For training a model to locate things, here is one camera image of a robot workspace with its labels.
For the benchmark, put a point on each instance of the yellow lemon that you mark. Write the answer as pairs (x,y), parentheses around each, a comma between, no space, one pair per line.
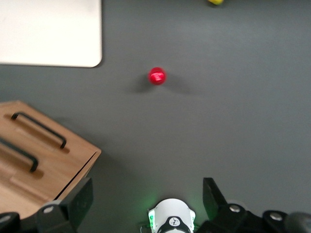
(215,1)

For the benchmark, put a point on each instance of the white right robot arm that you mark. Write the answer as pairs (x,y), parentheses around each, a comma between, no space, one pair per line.
(170,211)

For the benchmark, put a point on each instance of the white cutting board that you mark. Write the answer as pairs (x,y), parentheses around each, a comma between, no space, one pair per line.
(48,31)

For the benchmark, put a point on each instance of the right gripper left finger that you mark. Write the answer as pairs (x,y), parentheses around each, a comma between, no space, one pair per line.
(65,213)

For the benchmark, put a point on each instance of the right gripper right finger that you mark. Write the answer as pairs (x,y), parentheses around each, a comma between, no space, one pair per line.
(218,213)

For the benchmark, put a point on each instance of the small red cola bottle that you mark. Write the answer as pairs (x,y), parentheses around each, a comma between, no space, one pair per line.
(157,76)

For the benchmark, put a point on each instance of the wooden drawer cabinet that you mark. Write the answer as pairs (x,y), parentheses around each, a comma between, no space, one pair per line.
(14,199)

